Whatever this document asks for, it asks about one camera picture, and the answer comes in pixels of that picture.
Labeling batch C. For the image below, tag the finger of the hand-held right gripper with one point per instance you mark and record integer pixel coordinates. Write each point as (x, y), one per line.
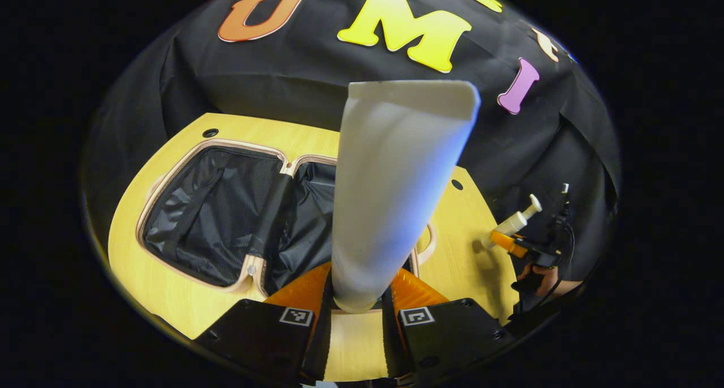
(509, 244)

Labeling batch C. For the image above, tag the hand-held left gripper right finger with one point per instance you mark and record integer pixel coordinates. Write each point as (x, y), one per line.
(390, 343)

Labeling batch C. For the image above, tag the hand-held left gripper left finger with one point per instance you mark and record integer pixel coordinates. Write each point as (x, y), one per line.
(322, 331)

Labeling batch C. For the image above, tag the white squeeze tube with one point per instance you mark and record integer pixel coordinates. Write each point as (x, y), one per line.
(390, 195)

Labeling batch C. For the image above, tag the pale pink suitcase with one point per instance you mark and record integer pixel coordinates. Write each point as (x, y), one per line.
(209, 218)

